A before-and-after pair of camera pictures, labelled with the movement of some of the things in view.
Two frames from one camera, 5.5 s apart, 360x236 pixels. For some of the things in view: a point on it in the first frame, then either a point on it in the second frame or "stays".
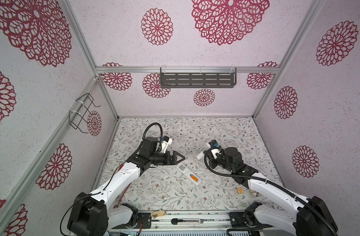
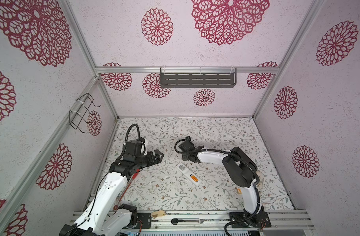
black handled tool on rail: [187, 221] stays
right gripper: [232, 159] -> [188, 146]
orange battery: [194, 178] stays
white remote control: [188, 172] stays
